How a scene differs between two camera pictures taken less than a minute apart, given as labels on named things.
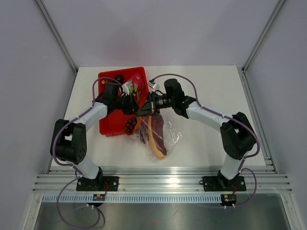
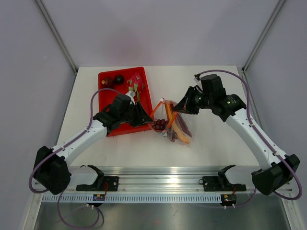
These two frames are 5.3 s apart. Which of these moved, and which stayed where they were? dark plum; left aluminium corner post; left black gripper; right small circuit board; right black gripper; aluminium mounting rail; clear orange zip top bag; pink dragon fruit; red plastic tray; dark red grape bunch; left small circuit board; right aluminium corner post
Moved: left black gripper; dark red grape bunch; clear orange zip top bag; right black gripper
Stayed: red plastic tray; dark plum; right small circuit board; right aluminium corner post; left small circuit board; pink dragon fruit; aluminium mounting rail; left aluminium corner post
